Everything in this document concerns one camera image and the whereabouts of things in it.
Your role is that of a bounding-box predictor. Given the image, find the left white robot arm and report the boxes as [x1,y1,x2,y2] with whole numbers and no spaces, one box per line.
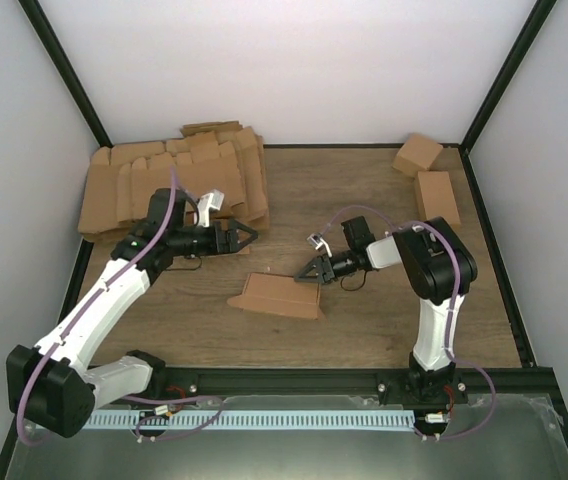
[6,188,258,438]

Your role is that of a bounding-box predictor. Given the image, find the black frame post left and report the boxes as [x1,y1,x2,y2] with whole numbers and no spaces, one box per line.
[18,0,113,147]

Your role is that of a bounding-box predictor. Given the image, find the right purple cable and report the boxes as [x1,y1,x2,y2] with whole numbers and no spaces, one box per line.
[316,205,468,361]

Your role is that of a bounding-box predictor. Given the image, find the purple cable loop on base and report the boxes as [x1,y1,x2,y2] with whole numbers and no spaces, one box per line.
[135,392,229,445]

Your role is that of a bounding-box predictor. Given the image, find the stack of flat cardboard blanks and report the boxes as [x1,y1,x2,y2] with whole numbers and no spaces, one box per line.
[78,121,270,241]

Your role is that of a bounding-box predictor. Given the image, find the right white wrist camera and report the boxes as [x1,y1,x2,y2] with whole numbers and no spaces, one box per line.
[307,232,332,257]

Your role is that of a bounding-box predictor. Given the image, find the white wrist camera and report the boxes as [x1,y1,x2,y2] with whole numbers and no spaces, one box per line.
[196,189,225,228]
[307,232,332,257]

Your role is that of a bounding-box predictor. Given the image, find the cardboard box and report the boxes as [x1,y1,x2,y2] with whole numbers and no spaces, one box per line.
[227,272,326,320]
[414,171,462,229]
[392,133,444,178]

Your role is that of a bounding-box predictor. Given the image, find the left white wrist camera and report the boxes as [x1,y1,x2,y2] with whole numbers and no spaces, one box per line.
[196,189,225,228]

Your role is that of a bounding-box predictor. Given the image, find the black frame post right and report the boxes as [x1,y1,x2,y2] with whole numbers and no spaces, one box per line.
[461,0,558,148]

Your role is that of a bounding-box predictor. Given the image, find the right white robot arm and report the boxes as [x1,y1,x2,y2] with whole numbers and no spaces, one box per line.
[294,216,478,403]

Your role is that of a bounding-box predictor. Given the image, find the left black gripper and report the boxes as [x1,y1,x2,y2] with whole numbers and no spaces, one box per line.
[170,220,259,257]

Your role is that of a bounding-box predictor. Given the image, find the black frame post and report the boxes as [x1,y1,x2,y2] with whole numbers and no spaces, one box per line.
[18,0,113,147]
[461,0,558,148]

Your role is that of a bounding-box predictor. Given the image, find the light blue slotted cable duct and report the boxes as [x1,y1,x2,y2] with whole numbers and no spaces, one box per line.
[84,410,415,432]

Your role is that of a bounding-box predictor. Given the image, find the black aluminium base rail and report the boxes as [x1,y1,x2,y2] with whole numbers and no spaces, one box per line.
[138,367,558,404]

